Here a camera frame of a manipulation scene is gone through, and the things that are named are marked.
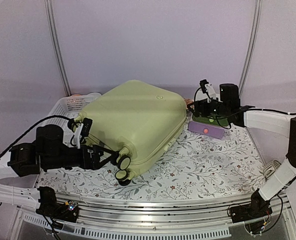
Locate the purple drawer with pink knob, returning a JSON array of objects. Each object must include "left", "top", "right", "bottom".
[{"left": 188, "top": 121, "right": 225, "bottom": 139}]

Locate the light green hard-shell suitcase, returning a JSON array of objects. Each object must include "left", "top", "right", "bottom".
[{"left": 69, "top": 80, "right": 186, "bottom": 186}]

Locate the green drawer with knob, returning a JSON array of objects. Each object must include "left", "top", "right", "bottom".
[{"left": 192, "top": 115, "right": 229, "bottom": 127}]

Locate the metal corner post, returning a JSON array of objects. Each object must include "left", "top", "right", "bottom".
[
  {"left": 44, "top": 0, "right": 72, "bottom": 96},
  {"left": 239, "top": 0, "right": 262, "bottom": 95}
]

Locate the floral patterned tablecloth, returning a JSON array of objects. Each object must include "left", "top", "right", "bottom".
[{"left": 36, "top": 126, "right": 265, "bottom": 201}]

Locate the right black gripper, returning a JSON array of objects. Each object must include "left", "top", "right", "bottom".
[{"left": 188, "top": 98, "right": 230, "bottom": 118}]

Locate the right metal corner post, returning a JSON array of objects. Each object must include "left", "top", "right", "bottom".
[{"left": 239, "top": 0, "right": 262, "bottom": 95}]

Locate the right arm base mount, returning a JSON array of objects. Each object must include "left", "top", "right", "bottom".
[{"left": 227, "top": 189, "right": 272, "bottom": 235}]

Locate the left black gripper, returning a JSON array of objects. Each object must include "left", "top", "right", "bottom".
[{"left": 43, "top": 143, "right": 117, "bottom": 170}]

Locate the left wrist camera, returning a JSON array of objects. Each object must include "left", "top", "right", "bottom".
[{"left": 72, "top": 117, "right": 93, "bottom": 149}]

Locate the left metal corner post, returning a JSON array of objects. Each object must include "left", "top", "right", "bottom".
[{"left": 44, "top": 0, "right": 72, "bottom": 96}]

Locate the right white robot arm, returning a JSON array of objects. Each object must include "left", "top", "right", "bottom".
[{"left": 187, "top": 79, "right": 296, "bottom": 218}]

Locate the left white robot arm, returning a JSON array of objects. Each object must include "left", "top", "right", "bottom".
[{"left": 0, "top": 124, "right": 119, "bottom": 217}]

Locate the white plastic mesh basket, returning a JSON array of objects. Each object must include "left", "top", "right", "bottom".
[{"left": 48, "top": 92, "right": 101, "bottom": 117}]

